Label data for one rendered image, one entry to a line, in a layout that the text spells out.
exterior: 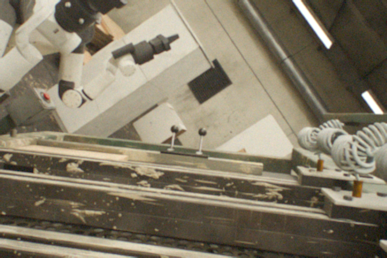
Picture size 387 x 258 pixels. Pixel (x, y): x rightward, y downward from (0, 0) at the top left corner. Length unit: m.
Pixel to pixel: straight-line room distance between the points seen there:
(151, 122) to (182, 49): 2.94
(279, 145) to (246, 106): 4.60
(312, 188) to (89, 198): 0.54
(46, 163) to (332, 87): 9.00
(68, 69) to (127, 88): 2.33
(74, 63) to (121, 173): 0.72
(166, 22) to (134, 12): 6.92
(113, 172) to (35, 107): 0.97
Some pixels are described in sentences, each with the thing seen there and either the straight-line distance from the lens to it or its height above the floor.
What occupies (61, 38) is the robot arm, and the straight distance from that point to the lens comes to 1.03.
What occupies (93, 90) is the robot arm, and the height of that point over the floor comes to 1.22.
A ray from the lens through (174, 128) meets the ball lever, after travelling 1.55.
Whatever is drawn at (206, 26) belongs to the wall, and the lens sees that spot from 10.18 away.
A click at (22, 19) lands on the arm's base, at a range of 1.22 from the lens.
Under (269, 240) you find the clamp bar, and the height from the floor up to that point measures 1.60.
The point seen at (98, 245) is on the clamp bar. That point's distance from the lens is 0.44.
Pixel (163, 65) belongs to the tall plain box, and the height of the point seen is 1.31.
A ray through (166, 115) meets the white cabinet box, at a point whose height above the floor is 0.60.
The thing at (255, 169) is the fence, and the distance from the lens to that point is 1.48.
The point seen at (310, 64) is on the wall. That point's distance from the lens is 9.78.
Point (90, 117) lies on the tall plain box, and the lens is 4.02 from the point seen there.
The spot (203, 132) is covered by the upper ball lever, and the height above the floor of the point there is 1.51.
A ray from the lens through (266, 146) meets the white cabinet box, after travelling 5.04.
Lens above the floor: 1.67
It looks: 7 degrees down
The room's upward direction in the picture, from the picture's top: 57 degrees clockwise
